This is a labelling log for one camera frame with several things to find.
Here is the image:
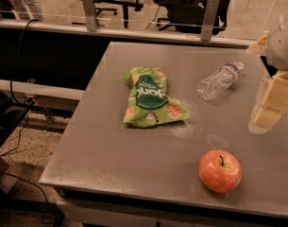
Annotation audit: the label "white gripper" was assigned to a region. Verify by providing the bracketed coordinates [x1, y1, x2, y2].
[246, 8, 288, 131]

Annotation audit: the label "green rice chip bag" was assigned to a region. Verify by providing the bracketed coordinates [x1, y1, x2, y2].
[124, 67, 189, 128]

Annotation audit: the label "red apple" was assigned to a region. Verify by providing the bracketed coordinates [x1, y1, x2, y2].
[198, 149, 242, 193]

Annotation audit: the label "clear plastic water bottle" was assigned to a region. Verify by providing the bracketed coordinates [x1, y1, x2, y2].
[196, 62, 245, 100]

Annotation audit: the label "dark office chair right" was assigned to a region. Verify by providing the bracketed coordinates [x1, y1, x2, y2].
[154, 0, 230, 35]

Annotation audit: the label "person legs in grey trousers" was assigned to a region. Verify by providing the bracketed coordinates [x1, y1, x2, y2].
[0, 0, 44, 21]

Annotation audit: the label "black side cart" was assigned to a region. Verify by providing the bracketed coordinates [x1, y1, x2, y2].
[0, 91, 28, 148]

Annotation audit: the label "right metal barrier post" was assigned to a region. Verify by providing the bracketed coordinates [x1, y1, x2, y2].
[200, 0, 220, 42]

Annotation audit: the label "metal barrier post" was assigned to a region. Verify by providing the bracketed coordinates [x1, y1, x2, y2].
[200, 0, 220, 42]
[81, 0, 98, 31]

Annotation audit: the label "left metal barrier post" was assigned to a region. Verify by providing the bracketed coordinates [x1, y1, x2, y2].
[81, 0, 98, 31]

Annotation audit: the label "black power cable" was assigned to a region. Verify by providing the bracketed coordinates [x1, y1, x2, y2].
[0, 18, 57, 225]

